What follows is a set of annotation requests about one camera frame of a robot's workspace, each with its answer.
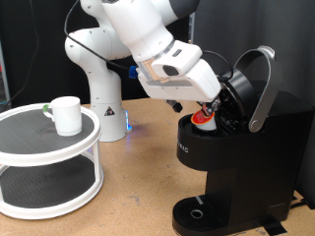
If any white mug green-taped handle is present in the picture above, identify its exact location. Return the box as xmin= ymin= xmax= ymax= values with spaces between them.
xmin=42 ymin=95 xmax=83 ymax=137

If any black Keurig coffee machine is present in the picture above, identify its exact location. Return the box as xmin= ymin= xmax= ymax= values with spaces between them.
xmin=171 ymin=45 xmax=315 ymax=236

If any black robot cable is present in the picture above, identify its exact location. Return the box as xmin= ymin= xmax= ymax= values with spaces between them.
xmin=64 ymin=0 xmax=234 ymax=81

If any orange red coffee pod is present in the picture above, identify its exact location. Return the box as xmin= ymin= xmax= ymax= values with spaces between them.
xmin=190 ymin=109 xmax=218 ymax=133

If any white two-tier turntable shelf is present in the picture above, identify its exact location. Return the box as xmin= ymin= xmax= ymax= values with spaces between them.
xmin=0 ymin=102 xmax=105 ymax=220

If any gray partition panel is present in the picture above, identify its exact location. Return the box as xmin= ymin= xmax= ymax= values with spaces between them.
xmin=190 ymin=0 xmax=315 ymax=207

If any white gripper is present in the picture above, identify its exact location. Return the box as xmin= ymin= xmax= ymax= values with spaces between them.
xmin=137 ymin=58 xmax=222 ymax=119

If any black tape strip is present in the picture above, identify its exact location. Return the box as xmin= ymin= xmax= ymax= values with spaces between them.
xmin=262 ymin=217 xmax=288 ymax=236

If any metal rack frame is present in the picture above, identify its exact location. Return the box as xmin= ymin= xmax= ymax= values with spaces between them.
xmin=0 ymin=38 xmax=11 ymax=111

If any black power cord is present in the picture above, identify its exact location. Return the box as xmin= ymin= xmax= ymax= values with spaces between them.
xmin=289 ymin=196 xmax=311 ymax=209

